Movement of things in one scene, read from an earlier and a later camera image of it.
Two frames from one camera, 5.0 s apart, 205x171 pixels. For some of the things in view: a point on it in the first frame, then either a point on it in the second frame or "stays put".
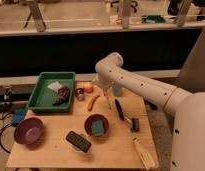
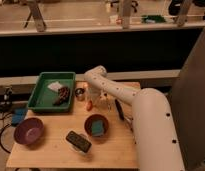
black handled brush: x=134 y=123 stays put
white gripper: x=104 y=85 → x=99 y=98
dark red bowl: x=88 y=125 stays put
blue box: x=18 y=114 stays put
